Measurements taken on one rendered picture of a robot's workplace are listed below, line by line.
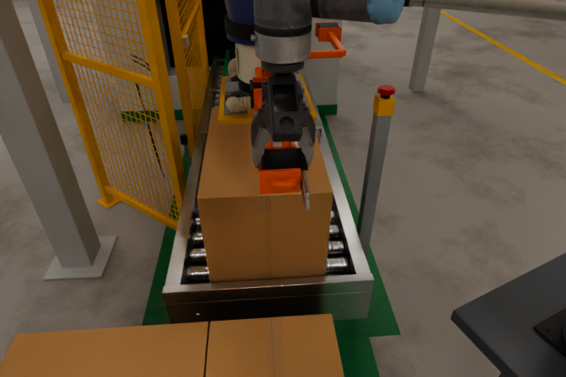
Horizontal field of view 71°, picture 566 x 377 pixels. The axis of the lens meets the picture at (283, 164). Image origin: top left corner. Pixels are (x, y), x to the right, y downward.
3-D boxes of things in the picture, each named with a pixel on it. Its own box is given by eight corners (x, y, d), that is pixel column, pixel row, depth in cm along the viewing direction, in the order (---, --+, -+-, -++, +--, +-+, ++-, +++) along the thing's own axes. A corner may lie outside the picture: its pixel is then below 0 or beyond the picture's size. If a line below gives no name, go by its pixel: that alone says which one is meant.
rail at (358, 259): (292, 75, 337) (293, 53, 326) (299, 75, 337) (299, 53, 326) (351, 310, 147) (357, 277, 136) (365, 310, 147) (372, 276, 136)
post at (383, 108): (350, 261, 219) (374, 93, 163) (363, 260, 220) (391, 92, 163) (354, 271, 214) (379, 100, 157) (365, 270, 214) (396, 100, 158)
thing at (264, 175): (258, 168, 79) (257, 147, 76) (295, 167, 79) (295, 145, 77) (259, 194, 72) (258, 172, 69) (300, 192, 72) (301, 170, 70)
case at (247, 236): (220, 183, 187) (211, 107, 164) (305, 180, 189) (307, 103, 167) (210, 288, 137) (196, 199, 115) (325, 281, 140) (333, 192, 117)
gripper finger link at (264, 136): (257, 154, 80) (274, 115, 75) (258, 171, 75) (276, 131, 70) (242, 149, 79) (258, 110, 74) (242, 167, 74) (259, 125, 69)
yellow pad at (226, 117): (222, 81, 144) (221, 67, 141) (249, 80, 145) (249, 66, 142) (218, 125, 116) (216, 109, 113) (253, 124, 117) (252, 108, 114)
